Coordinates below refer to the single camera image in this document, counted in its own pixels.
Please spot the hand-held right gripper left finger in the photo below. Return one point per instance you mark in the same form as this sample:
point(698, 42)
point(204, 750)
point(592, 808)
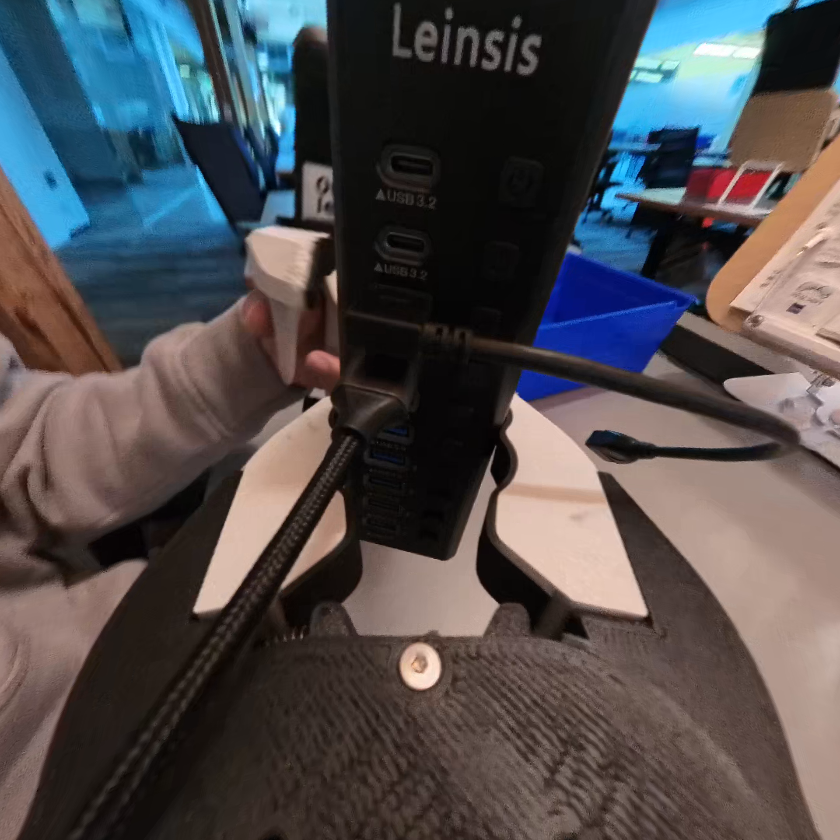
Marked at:
point(262, 512)

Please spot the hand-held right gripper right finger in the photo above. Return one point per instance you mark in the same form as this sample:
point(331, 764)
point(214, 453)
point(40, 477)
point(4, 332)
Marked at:
point(571, 538)

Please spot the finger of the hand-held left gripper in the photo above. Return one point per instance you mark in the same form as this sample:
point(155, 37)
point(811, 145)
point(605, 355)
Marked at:
point(282, 262)

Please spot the long black USB hub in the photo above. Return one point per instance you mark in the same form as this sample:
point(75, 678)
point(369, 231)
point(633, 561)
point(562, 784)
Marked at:
point(472, 131)

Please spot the person's left forearm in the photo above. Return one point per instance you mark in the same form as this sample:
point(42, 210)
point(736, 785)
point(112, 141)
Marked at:
point(131, 426)

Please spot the white desk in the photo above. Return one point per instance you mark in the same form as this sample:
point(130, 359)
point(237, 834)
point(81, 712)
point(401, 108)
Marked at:
point(722, 558)

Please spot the person's left hand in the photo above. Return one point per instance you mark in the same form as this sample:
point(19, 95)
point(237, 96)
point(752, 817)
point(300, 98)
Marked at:
point(318, 371)

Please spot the blue plastic bin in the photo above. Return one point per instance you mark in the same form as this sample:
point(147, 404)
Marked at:
point(590, 315)

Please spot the white stand base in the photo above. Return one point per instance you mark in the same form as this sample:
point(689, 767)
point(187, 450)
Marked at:
point(761, 390)

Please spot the person's grey clothing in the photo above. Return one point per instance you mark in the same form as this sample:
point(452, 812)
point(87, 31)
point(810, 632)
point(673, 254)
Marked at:
point(52, 656)

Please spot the wooden document board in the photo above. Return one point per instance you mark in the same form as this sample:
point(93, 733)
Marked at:
point(741, 282)
point(781, 131)

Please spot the printed instruction sheet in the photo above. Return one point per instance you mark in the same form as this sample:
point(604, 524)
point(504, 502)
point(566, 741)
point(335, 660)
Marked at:
point(800, 282)

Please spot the wooden topped table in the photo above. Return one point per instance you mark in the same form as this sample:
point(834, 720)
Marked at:
point(656, 197)

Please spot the red plastic bin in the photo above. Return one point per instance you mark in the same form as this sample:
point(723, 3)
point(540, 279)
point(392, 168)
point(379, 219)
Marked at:
point(709, 184)

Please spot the wooden post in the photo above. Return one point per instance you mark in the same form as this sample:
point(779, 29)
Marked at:
point(46, 295)

